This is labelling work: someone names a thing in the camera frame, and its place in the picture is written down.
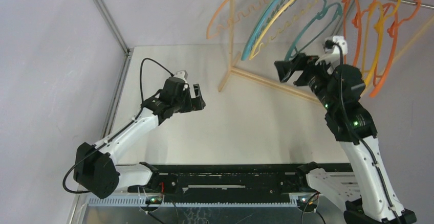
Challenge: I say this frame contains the pale yellow wavy hanger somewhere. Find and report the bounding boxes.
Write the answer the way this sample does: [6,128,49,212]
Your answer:
[246,0,319,60]

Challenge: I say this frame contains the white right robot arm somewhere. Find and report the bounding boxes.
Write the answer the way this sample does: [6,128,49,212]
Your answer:
[274,54,417,223]

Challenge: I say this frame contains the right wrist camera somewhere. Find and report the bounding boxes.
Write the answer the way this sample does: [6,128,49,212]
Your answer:
[315,35,348,65]

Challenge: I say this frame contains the wooden clothes rack frame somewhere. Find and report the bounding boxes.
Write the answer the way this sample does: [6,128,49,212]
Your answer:
[206,0,433,101]

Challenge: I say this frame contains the circuit board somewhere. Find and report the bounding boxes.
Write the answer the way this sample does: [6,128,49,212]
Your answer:
[297,196,318,213]
[145,195,165,207]

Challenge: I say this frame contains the left circuit board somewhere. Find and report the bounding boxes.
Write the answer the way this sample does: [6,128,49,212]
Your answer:
[145,195,165,207]

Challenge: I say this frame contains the right circuit board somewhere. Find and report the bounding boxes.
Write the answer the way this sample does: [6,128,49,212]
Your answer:
[297,196,318,213]

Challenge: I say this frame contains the light blue wavy hanger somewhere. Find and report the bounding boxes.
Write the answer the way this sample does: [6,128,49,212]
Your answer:
[241,0,289,61]

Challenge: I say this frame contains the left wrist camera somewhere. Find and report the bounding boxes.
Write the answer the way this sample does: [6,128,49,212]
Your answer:
[174,70,188,82]

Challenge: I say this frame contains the orange plastic hanger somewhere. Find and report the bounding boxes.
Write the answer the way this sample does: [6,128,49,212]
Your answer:
[366,0,421,98]
[341,0,367,66]

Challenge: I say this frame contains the peach wavy hanger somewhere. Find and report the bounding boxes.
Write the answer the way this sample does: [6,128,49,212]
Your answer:
[204,0,272,41]

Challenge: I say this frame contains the yellow-orange plastic hanger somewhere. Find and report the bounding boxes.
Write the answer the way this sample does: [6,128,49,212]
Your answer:
[361,0,402,85]

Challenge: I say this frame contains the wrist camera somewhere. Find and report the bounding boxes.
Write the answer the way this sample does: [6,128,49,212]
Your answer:
[315,35,348,65]
[174,70,188,82]

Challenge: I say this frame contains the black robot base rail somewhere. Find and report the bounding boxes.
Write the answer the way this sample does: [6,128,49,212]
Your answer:
[127,162,353,205]

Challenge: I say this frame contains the teal plastic hanger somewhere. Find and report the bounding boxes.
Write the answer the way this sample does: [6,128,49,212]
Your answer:
[284,0,343,61]

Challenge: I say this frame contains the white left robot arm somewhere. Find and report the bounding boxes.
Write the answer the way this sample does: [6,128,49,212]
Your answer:
[68,76,206,199]

